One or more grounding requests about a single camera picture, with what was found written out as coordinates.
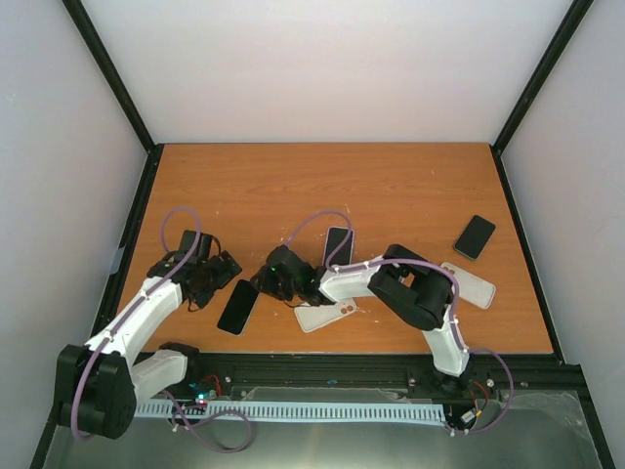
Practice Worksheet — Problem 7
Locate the purple cable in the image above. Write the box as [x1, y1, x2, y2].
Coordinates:
[70, 206, 253, 450]
[282, 210, 515, 436]

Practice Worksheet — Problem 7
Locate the right black frame post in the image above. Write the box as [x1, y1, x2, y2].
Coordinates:
[491, 0, 596, 153]

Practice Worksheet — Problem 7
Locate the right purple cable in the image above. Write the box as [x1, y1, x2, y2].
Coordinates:
[282, 210, 515, 436]

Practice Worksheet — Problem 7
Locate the lavender phone case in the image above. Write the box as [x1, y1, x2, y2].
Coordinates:
[322, 226, 355, 268]

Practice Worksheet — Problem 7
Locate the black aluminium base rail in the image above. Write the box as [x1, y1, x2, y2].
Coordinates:
[169, 353, 590, 404]

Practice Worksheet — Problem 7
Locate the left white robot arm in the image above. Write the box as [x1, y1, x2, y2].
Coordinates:
[54, 230, 242, 441]

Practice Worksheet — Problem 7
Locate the black frame post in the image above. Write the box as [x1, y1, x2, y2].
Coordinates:
[62, 0, 165, 152]
[491, 0, 596, 153]

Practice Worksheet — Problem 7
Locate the clear white phone case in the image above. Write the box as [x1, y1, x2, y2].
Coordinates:
[294, 299, 357, 333]

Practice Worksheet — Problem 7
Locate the left black frame post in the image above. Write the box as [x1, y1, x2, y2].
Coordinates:
[62, 0, 165, 152]

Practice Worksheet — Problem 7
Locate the white phone case right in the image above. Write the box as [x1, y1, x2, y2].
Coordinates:
[440, 262, 496, 310]

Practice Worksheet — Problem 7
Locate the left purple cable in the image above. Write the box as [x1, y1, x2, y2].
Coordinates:
[70, 206, 253, 450]

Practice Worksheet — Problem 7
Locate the black phone green edge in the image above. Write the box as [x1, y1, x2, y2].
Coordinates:
[453, 215, 496, 260]

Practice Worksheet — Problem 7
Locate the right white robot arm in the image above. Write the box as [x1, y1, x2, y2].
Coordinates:
[251, 244, 470, 378]

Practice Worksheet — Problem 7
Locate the light blue cable duct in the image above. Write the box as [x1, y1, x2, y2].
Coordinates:
[131, 400, 448, 422]

